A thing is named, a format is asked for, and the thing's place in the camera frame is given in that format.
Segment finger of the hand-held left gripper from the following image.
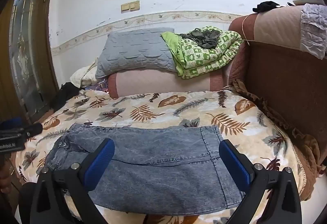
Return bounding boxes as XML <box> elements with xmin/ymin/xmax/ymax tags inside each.
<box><xmin>0</xmin><ymin>116</ymin><xmax>24</xmax><ymax>130</ymax></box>
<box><xmin>14</xmin><ymin>122</ymin><xmax>43</xmax><ymax>138</ymax></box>

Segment beige cord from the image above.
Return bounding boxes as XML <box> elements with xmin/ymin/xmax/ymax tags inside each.
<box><xmin>241</xmin><ymin>15</ymin><xmax>252</xmax><ymax>46</ymax></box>

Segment grey denim pants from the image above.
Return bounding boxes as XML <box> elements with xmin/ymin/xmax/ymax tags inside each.
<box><xmin>43</xmin><ymin>123</ymin><xmax>246</xmax><ymax>214</ymax></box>

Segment purple colourful packet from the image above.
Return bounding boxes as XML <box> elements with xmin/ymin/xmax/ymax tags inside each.
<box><xmin>84</xmin><ymin>80</ymin><xmax>110</xmax><ymax>93</ymax></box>

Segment dark olive garment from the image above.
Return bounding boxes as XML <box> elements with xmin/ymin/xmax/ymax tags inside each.
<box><xmin>188</xmin><ymin>28</ymin><xmax>221</xmax><ymax>49</ymax></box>

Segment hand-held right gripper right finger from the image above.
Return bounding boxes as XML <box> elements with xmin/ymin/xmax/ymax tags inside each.
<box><xmin>219</xmin><ymin>139</ymin><xmax>302</xmax><ymax>224</ymax></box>

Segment small black cloth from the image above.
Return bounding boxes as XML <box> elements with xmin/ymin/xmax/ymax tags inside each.
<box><xmin>253</xmin><ymin>1</ymin><xmax>281</xmax><ymax>13</ymax></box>

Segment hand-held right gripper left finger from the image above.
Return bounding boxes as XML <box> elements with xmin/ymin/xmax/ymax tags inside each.
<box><xmin>30</xmin><ymin>138</ymin><xmax>115</xmax><ymax>224</ymax></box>

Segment grey quilted pillow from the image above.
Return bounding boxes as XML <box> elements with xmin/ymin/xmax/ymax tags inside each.
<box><xmin>95</xmin><ymin>27</ymin><xmax>179</xmax><ymax>79</ymax></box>

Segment black garment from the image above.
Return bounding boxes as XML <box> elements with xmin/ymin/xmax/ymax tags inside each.
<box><xmin>52</xmin><ymin>82</ymin><xmax>86</xmax><ymax>112</ymax></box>

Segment cream pillow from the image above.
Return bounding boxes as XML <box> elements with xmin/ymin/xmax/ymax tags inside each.
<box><xmin>70</xmin><ymin>58</ymin><xmax>99</xmax><ymax>88</ymax></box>

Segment green patterned quilt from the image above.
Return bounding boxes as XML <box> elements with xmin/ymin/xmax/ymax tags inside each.
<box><xmin>161</xmin><ymin>26</ymin><xmax>243</xmax><ymax>79</ymax></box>

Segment leaf print blanket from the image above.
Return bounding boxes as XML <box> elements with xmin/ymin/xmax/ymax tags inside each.
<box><xmin>15</xmin><ymin>90</ymin><xmax>307</xmax><ymax>224</ymax></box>

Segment white lace cloth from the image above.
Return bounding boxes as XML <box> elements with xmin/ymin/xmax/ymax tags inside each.
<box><xmin>300</xmin><ymin>3</ymin><xmax>327</xmax><ymax>59</ymax></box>

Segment brown ruffled sofa cover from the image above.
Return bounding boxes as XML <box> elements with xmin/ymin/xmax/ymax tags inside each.
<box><xmin>225</xmin><ymin>78</ymin><xmax>327</xmax><ymax>201</ymax></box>

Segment wooden door with glass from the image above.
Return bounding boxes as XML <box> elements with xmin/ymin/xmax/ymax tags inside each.
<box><xmin>0</xmin><ymin>0</ymin><xmax>60</xmax><ymax>125</ymax></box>

